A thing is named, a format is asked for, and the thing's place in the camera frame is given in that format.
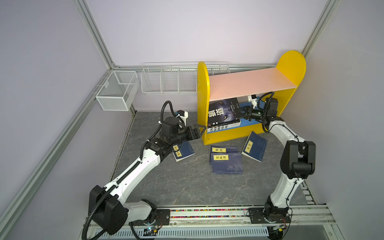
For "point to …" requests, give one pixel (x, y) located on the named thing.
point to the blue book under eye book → (182, 150)
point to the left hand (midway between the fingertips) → (201, 131)
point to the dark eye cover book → (224, 111)
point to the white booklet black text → (212, 128)
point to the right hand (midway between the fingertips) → (234, 111)
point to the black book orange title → (213, 124)
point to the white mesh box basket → (118, 91)
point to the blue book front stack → (228, 163)
